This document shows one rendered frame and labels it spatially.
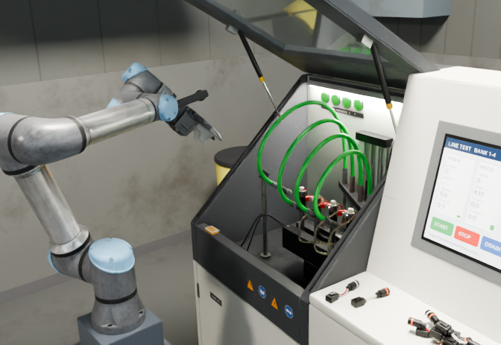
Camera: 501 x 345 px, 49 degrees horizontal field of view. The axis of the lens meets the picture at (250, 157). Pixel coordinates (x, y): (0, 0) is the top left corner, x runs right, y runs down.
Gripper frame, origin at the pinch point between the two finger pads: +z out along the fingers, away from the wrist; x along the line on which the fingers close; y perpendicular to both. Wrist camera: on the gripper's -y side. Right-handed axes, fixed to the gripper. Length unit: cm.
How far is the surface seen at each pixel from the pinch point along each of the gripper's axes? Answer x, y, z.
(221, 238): -9.8, 24.9, 26.8
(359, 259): 36, 7, 48
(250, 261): 9.3, 25.6, 32.2
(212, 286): -19, 40, 39
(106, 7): -176, -49, -60
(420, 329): 67, 16, 52
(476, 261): 69, -5, 53
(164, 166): -208, 1, 36
